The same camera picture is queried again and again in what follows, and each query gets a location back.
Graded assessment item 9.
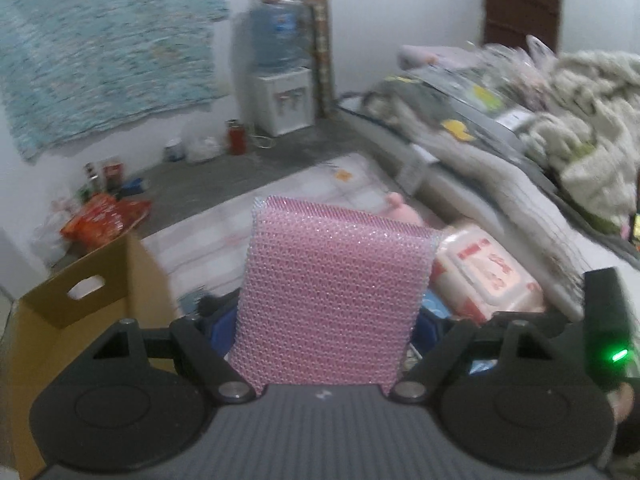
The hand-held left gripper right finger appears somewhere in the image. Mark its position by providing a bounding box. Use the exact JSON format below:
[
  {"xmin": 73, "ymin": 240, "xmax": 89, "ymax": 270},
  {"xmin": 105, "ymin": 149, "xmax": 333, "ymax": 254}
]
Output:
[{"xmin": 389, "ymin": 305, "xmax": 557, "ymax": 404}]

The brown cardboard box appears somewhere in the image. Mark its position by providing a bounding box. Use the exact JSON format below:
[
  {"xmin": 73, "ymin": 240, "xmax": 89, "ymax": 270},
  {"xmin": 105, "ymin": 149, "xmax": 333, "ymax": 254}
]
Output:
[{"xmin": 7, "ymin": 232, "xmax": 183, "ymax": 480}]

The white plastic bag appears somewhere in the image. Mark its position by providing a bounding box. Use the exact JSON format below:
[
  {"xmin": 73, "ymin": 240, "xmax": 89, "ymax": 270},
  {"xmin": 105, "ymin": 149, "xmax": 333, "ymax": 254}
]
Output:
[{"xmin": 30, "ymin": 200, "xmax": 83, "ymax": 268}]

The clear plastic bag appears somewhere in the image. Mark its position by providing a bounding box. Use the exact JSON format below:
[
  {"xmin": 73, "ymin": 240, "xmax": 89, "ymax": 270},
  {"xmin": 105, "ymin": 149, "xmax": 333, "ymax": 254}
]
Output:
[{"xmin": 186, "ymin": 135, "xmax": 223, "ymax": 163}]

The red snack bag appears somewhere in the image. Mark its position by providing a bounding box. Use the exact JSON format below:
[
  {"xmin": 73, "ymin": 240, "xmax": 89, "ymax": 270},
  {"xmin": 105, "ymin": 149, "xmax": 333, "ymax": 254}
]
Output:
[
  {"xmin": 60, "ymin": 194, "xmax": 123, "ymax": 248},
  {"xmin": 117, "ymin": 199, "xmax": 152, "ymax": 227}
]

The pink plush toy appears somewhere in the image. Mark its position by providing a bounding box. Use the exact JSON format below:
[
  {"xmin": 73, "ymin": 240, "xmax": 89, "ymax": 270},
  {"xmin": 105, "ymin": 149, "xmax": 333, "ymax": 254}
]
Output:
[{"xmin": 382, "ymin": 191, "xmax": 426, "ymax": 226}]

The person's right hand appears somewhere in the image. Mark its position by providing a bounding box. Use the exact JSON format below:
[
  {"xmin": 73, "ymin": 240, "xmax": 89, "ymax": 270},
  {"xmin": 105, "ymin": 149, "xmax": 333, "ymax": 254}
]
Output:
[{"xmin": 607, "ymin": 382, "xmax": 640, "ymax": 423}]

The brown door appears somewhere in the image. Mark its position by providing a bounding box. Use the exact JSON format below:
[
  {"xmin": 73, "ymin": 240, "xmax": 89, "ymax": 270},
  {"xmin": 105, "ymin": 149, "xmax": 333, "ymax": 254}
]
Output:
[{"xmin": 482, "ymin": 0, "xmax": 565, "ymax": 56}]

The red can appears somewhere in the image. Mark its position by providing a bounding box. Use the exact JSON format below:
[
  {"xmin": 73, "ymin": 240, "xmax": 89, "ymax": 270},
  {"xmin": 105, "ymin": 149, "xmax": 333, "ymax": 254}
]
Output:
[{"xmin": 227, "ymin": 120, "xmax": 248, "ymax": 156}]

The cream fluffy blanket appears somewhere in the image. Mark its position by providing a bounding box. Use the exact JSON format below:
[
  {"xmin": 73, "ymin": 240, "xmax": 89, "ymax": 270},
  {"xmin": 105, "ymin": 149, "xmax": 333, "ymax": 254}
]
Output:
[{"xmin": 520, "ymin": 50, "xmax": 640, "ymax": 231}]

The white water dispenser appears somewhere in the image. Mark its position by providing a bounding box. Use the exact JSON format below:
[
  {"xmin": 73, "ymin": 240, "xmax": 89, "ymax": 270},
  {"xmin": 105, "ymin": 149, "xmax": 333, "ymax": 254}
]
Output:
[{"xmin": 248, "ymin": 66, "xmax": 315, "ymax": 137}]

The blue wall hanging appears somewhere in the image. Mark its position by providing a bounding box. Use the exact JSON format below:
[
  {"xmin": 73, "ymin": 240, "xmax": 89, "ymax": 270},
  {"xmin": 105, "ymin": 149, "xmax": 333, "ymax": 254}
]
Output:
[{"xmin": 0, "ymin": 0, "xmax": 231, "ymax": 161}]

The wooden board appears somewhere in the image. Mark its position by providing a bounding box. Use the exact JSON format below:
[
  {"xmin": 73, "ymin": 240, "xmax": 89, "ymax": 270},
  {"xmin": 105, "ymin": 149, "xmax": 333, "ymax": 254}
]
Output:
[{"xmin": 290, "ymin": 0, "xmax": 335, "ymax": 120}]

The white cable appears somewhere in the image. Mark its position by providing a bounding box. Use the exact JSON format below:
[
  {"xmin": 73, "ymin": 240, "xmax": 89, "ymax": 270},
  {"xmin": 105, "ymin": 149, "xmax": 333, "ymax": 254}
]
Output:
[{"xmin": 248, "ymin": 127, "xmax": 276, "ymax": 150}]

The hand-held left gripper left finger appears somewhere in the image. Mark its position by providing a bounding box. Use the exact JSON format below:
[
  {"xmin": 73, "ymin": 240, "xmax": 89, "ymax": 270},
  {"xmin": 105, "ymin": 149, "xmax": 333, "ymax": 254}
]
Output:
[{"xmin": 92, "ymin": 292, "xmax": 255, "ymax": 404}]

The blue water bottle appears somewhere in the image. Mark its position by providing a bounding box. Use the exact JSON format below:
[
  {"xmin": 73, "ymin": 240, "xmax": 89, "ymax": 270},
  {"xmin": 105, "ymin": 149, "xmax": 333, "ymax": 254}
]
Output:
[{"xmin": 248, "ymin": 0, "xmax": 303, "ymax": 73}]

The grey blanket with yellow ducks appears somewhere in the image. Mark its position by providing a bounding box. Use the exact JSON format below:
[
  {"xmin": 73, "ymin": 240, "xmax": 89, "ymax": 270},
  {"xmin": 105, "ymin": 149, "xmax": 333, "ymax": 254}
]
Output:
[{"xmin": 360, "ymin": 67, "xmax": 546, "ymax": 161}]

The pink mesh sponge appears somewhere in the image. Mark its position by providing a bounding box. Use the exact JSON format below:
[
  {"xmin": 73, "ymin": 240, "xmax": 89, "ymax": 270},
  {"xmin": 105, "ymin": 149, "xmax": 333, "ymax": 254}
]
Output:
[{"xmin": 235, "ymin": 195, "xmax": 443, "ymax": 395}]

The pile of bedding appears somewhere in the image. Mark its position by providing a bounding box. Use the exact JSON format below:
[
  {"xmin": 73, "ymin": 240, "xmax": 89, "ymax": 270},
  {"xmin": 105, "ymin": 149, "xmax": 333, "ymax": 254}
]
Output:
[{"xmin": 335, "ymin": 92, "xmax": 640, "ymax": 321}]

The pale pink pillow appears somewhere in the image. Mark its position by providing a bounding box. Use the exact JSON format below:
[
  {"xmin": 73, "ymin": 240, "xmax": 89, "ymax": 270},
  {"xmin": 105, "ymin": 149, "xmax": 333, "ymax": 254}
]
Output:
[{"xmin": 397, "ymin": 44, "xmax": 481, "ymax": 68}]

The red label bottle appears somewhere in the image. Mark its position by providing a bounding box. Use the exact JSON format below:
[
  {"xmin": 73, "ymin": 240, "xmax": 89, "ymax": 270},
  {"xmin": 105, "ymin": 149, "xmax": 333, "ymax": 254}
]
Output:
[{"xmin": 102, "ymin": 159, "xmax": 125, "ymax": 192}]

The beige blanket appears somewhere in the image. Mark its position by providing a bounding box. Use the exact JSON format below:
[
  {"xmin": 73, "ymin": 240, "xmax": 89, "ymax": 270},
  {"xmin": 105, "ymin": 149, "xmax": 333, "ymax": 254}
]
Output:
[{"xmin": 400, "ymin": 125, "xmax": 566, "ymax": 231}]

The red white wet wipes pack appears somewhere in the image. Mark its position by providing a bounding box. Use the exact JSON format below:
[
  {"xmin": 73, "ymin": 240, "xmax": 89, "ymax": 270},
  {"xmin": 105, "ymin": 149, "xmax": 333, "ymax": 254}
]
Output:
[{"xmin": 430, "ymin": 222, "xmax": 546, "ymax": 326}]

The printed floor mat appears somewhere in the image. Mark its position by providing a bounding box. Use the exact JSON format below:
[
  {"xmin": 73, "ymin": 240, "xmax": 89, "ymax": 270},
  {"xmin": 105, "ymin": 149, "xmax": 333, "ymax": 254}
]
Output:
[{"xmin": 142, "ymin": 152, "xmax": 441, "ymax": 311}]

